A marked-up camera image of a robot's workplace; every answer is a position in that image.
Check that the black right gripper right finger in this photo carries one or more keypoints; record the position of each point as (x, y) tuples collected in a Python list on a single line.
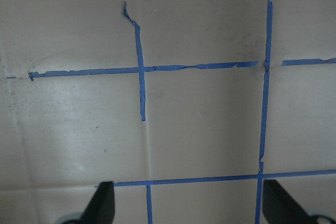
[(279, 207)]

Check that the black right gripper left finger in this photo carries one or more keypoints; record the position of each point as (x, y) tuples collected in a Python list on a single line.
[(101, 207)]

